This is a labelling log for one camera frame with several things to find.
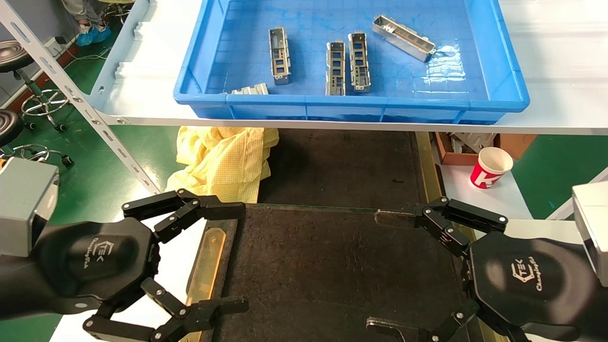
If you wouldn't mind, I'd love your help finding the white plastic piece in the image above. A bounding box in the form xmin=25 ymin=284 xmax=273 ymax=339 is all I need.
xmin=449 ymin=133 xmax=497 ymax=153

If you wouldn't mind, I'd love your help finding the blue plastic bin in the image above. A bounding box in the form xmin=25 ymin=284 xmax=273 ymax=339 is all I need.
xmin=173 ymin=0 xmax=531 ymax=125

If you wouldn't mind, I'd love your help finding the white rack post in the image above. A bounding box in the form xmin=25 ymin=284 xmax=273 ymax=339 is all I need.
xmin=546 ymin=167 xmax=608 ymax=220

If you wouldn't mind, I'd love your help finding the red and white paper cup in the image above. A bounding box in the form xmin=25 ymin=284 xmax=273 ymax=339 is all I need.
xmin=470 ymin=147 xmax=514 ymax=190

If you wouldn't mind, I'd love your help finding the black felt mat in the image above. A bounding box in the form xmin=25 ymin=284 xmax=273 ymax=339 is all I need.
xmin=256 ymin=127 xmax=426 ymax=209
xmin=209 ymin=203 xmax=475 ymax=342

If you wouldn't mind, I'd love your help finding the grey perforated rack post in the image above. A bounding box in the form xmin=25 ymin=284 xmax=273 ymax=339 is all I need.
xmin=0 ymin=0 xmax=162 ymax=195

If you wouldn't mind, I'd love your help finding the black round stool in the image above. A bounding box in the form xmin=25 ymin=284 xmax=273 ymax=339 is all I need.
xmin=0 ymin=109 xmax=74 ymax=167
xmin=0 ymin=40 xmax=72 ymax=132

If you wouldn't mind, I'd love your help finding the brown cardboard box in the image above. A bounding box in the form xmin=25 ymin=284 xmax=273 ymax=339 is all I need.
xmin=433 ymin=132 xmax=538 ymax=166

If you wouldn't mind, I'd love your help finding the clear plastic film piece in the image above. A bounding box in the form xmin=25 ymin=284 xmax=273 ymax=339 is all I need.
xmin=424 ymin=44 xmax=468 ymax=91

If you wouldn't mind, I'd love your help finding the grey metal bracket part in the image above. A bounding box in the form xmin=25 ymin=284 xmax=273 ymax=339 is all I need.
xmin=268 ymin=27 xmax=291 ymax=86
xmin=230 ymin=83 xmax=269 ymax=95
xmin=325 ymin=41 xmax=346 ymax=96
xmin=348 ymin=32 xmax=372 ymax=93
xmin=372 ymin=15 xmax=437 ymax=63

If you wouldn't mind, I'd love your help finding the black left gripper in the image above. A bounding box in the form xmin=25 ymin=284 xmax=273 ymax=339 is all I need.
xmin=0 ymin=188 xmax=249 ymax=342

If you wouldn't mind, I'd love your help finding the white rack shelf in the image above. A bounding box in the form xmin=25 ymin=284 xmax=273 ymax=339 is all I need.
xmin=88 ymin=0 xmax=608 ymax=137

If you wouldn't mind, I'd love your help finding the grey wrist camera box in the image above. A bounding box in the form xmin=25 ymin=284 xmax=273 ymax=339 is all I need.
xmin=0 ymin=157 xmax=60 ymax=257
xmin=572 ymin=181 xmax=608 ymax=288

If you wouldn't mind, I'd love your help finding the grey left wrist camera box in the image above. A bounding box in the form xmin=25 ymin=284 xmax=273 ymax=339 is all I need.
xmin=0 ymin=157 xmax=60 ymax=257

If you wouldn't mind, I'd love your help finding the chrome stool base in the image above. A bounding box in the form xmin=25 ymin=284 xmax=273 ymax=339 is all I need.
xmin=102 ymin=0 xmax=136 ymax=24

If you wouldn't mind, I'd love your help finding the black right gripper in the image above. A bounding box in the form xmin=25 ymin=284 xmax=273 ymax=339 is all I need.
xmin=366 ymin=197 xmax=608 ymax=342

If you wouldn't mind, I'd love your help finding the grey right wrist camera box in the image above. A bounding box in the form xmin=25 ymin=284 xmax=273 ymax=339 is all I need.
xmin=572 ymin=181 xmax=608 ymax=288

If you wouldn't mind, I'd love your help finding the white floor cable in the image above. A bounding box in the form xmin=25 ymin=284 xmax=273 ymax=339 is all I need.
xmin=70 ymin=47 xmax=113 ymax=63

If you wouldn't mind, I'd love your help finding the yellow checked cloth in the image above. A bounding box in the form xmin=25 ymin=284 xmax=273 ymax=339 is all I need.
xmin=165 ymin=126 xmax=280 ymax=204

